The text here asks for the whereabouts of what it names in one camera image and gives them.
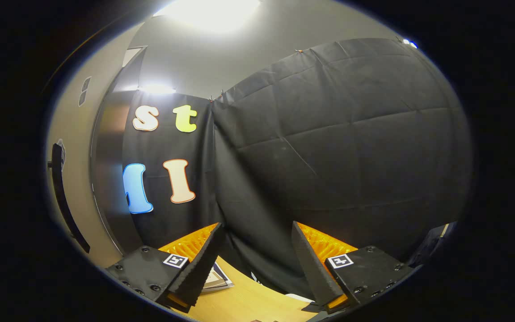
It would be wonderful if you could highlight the large ceiling light panel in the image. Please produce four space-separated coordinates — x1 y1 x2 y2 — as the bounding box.
155 0 262 34

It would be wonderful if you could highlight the white cabinet door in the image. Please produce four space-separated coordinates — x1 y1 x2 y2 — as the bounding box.
45 22 146 269

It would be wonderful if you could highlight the black door handle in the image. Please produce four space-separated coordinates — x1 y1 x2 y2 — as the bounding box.
47 140 91 254

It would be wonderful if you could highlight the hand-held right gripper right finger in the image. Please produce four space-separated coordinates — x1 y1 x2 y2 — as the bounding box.
291 221 419 314

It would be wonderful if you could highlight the white and grey cabinet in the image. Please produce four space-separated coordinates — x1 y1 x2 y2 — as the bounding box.
90 45 148 256

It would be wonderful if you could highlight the black backdrop cloth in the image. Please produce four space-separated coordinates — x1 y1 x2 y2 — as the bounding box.
121 38 473 300

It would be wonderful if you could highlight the narrow ceiling light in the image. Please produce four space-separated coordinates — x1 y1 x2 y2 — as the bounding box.
139 84 177 95

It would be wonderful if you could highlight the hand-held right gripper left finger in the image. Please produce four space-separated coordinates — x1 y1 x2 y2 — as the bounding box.
105 222 226 314

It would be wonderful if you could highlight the dark blue fabric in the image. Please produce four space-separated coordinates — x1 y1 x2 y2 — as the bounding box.
407 221 458 269

